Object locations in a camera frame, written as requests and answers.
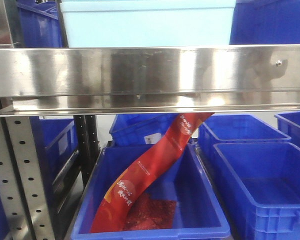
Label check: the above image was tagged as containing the dark blue bin tilted rear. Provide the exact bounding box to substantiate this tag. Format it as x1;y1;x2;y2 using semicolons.
109;113;178;148

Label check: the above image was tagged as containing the dark blue bin left shelf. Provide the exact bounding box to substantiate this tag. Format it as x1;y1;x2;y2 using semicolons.
29;116;78;198

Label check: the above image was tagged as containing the red snack packaging strip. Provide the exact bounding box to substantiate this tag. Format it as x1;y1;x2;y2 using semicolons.
89;112;213;233

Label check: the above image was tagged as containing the dark blue bin with packaging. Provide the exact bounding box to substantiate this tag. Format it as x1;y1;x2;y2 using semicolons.
70;144;231;240

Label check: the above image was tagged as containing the black perforated shelf upright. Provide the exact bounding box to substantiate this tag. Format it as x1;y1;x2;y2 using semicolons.
73;115;100;188

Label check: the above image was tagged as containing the dark blue bin right rear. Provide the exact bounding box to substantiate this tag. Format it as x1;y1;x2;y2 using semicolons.
197;114;291;159

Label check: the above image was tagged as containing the right shelf steel front beam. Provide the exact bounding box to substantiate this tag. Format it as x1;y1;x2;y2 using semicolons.
0;44;300;117

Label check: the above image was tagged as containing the perforated steel shelf upright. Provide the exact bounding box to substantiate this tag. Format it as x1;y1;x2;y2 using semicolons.
0;0;60;240

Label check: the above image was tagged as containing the dark blue bin right front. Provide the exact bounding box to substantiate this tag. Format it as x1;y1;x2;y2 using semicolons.
213;142;300;240

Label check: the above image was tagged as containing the dark blue bin upper left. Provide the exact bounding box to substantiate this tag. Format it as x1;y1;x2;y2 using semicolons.
16;0;62;48

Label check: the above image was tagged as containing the dark blue bin far right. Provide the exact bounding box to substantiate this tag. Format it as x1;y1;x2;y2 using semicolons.
274;111;300;148

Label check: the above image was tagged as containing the light blue plastic bin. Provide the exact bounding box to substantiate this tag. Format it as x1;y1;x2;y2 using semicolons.
60;0;236;48

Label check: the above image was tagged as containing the dark blue bin upper right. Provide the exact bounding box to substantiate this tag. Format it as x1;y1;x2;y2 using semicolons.
230;0;300;45

